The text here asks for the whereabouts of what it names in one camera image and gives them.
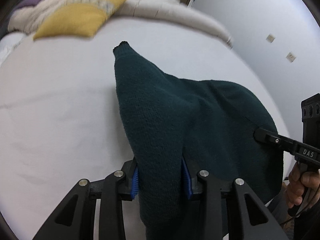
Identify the purple pillow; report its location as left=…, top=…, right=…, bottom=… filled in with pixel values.
left=12, top=0, right=57, bottom=13

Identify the yellow pillow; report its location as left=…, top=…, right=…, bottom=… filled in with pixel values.
left=33, top=0, right=133, bottom=41

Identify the white bed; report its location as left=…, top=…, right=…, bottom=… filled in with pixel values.
left=0, top=12, right=285, bottom=240

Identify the beige duvet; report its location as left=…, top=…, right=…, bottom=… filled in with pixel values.
left=7, top=0, right=233, bottom=49

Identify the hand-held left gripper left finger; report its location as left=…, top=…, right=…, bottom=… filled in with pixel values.
left=32, top=159, right=139, bottom=240

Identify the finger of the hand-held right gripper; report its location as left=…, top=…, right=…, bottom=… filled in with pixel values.
left=253, top=128, right=298, bottom=156

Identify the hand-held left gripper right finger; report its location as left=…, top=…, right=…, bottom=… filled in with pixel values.
left=181, top=155, right=290, bottom=240

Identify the dark green knit sweater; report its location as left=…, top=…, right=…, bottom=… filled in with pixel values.
left=113, top=41, right=284, bottom=240

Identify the person's right hand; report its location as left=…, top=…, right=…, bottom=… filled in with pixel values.
left=286, top=164, right=320, bottom=210

